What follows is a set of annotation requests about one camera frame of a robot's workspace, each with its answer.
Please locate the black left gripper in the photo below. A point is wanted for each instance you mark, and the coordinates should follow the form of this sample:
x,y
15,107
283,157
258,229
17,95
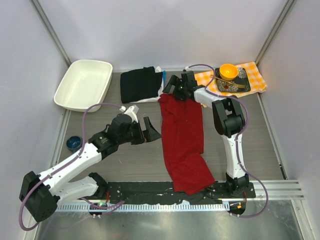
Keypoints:
x,y
150,134

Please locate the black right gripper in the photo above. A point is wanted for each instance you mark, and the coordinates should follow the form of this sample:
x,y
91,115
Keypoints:
x,y
175,82

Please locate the red t-shirt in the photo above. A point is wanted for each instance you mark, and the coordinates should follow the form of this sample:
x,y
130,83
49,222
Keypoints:
x,y
182,134

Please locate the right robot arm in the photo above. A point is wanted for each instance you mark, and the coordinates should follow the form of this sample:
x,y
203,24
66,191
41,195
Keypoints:
x,y
229,121

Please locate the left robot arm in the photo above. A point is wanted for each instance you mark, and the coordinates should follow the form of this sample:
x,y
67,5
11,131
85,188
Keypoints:
x,y
41,194

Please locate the folded blue t-shirt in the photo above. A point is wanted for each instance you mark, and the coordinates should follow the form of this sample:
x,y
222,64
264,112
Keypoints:
x,y
164,76

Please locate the folded white t-shirt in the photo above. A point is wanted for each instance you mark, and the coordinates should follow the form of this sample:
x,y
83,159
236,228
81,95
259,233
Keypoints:
x,y
150,100

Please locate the folded black t-shirt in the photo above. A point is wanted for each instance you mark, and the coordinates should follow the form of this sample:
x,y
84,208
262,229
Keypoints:
x,y
140,84

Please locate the yellow checkered cloth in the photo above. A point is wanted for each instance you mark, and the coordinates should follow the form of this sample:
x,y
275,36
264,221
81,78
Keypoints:
x,y
257,83

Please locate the orange bowl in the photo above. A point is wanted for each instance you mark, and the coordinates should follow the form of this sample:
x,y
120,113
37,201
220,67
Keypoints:
x,y
228,71

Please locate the wooden chopstick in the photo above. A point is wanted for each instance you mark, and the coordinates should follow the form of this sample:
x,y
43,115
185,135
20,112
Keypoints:
x,y
230,82

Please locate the black floral plate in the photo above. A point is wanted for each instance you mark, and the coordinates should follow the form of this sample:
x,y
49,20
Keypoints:
x,y
241,79

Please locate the blue ceramic mug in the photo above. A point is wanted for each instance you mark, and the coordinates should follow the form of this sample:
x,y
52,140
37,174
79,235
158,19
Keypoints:
x,y
74,143

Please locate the white rectangular tray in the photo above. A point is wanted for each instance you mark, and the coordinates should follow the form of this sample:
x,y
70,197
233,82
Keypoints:
x,y
85,83

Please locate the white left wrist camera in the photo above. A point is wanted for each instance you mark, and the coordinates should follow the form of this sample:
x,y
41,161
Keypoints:
x,y
131,112

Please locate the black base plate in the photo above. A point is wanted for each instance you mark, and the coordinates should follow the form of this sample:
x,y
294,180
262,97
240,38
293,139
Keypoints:
x,y
162,193

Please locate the perforated cable rail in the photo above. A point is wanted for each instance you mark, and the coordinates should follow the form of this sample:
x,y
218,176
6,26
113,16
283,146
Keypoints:
x,y
185,206

